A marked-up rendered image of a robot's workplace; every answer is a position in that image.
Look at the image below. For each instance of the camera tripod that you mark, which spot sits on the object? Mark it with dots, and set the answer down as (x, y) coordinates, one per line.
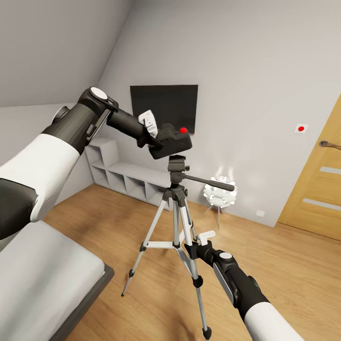
(178, 194)

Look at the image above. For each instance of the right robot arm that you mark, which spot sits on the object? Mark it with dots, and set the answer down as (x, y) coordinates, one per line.
(262, 320)

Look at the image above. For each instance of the door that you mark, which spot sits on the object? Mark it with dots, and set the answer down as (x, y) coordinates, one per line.
(315, 202)

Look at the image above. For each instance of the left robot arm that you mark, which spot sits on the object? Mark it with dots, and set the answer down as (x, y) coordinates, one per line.
(31, 182)

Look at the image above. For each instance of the wall mounted tv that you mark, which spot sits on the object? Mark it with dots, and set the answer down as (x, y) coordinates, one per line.
(169, 104)

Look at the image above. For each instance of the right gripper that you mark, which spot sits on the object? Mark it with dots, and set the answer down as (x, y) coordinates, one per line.
(198, 251)

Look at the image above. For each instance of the digital camera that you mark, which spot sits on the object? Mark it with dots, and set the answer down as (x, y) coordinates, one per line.
(173, 142)

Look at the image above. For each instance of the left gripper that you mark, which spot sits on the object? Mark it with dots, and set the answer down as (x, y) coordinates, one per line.
(135, 129)

